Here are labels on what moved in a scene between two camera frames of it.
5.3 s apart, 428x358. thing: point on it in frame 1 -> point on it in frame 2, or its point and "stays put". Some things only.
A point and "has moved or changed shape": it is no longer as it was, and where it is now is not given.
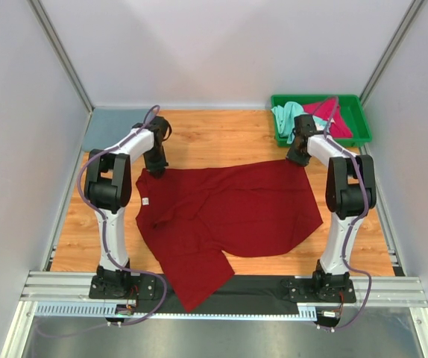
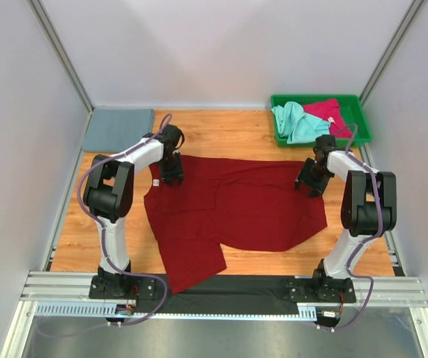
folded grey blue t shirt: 105,125 stays put
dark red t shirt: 197,215 has moved or changed shape
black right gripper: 293,157 -> 316,189
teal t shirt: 285,114 stays put
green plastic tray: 351,106 stays put
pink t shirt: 329,110 stays put
